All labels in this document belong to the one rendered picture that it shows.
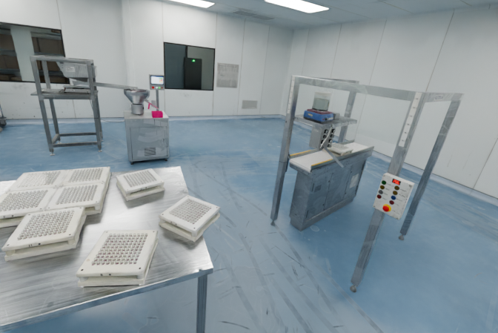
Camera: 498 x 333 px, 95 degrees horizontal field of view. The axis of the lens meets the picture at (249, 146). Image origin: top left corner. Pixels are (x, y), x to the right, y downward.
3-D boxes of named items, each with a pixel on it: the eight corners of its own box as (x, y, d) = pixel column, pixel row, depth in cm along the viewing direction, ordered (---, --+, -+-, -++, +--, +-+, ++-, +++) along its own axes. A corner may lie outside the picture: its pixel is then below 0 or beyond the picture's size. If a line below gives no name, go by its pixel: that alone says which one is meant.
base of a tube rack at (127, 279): (78, 287, 90) (77, 282, 89) (106, 241, 113) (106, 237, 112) (144, 284, 93) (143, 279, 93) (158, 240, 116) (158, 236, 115)
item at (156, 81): (151, 113, 384) (149, 74, 363) (150, 111, 393) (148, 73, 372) (165, 113, 395) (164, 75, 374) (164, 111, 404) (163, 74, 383)
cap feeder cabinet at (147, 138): (128, 166, 360) (124, 119, 334) (127, 153, 406) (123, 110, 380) (170, 161, 390) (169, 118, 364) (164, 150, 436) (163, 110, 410)
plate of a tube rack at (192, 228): (158, 218, 125) (158, 214, 124) (187, 197, 146) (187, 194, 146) (195, 234, 116) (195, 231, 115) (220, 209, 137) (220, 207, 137)
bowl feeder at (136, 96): (125, 116, 348) (124, 91, 336) (124, 111, 377) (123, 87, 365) (159, 116, 372) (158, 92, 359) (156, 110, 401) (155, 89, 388)
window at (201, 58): (164, 88, 611) (163, 41, 572) (164, 88, 612) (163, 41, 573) (213, 90, 677) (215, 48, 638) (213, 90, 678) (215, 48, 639)
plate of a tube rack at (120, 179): (125, 194, 143) (125, 191, 142) (115, 178, 159) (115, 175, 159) (164, 184, 158) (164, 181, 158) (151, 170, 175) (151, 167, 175)
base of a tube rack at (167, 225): (158, 225, 127) (158, 222, 126) (187, 204, 148) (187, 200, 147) (194, 242, 118) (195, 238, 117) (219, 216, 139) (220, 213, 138)
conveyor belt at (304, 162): (308, 173, 217) (310, 168, 215) (289, 163, 235) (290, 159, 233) (372, 151, 300) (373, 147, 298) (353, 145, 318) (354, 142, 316)
